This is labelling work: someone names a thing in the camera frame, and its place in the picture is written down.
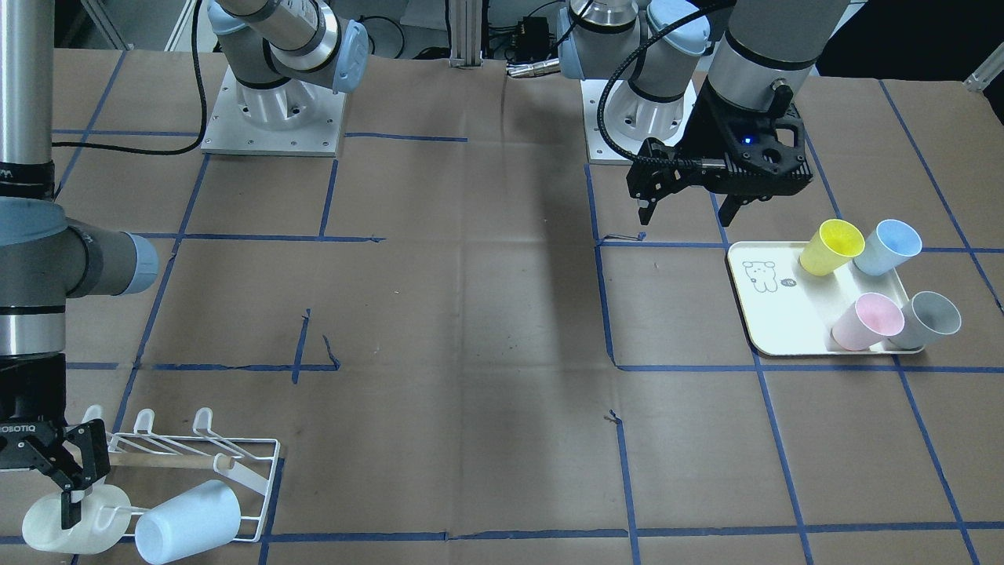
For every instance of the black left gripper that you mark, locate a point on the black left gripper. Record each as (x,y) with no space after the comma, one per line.
(707,127)

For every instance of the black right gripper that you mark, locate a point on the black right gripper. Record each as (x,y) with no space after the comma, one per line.
(25,396)

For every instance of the light blue plastic cup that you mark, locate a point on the light blue plastic cup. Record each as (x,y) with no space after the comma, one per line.
(198,520)

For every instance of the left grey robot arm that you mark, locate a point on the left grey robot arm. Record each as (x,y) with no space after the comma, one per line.
(659,47)

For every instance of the yellow plastic cup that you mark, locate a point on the yellow plastic cup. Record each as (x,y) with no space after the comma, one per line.
(835,243)

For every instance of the pink plastic cup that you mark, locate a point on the pink plastic cup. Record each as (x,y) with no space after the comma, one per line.
(870,319)

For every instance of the grey plastic cup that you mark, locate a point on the grey plastic cup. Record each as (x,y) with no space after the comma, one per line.
(928,318)

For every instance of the cream plastic tray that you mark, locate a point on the cream plastic tray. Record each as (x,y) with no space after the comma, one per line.
(789,312)

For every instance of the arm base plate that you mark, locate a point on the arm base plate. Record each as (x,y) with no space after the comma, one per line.
(630,119)
(294,119)

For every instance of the white wire cup rack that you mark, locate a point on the white wire cup rack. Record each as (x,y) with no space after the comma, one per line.
(250,465)

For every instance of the aluminium frame post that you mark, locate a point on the aluminium frame post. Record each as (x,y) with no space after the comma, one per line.
(465,27)

